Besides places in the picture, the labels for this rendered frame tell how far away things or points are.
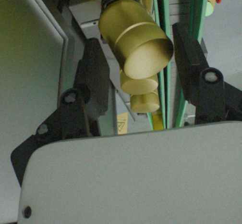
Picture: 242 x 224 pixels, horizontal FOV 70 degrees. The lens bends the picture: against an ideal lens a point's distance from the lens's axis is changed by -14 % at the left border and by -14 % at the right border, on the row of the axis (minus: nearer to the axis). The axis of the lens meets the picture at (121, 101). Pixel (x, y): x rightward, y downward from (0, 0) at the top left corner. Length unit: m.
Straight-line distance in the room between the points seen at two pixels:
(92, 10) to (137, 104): 0.31
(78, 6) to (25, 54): 0.26
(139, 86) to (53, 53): 0.17
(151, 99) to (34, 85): 0.14
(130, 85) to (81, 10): 0.33
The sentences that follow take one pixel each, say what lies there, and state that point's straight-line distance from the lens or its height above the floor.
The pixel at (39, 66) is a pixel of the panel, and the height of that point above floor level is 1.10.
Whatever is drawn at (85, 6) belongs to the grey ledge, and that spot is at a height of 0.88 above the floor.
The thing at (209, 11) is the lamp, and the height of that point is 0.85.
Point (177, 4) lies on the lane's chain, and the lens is 0.49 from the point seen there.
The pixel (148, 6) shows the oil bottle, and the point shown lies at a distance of 0.21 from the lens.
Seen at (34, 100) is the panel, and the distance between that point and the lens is 0.24.
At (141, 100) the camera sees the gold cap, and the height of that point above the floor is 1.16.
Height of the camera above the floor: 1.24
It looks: 22 degrees down
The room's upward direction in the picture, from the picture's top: 176 degrees clockwise
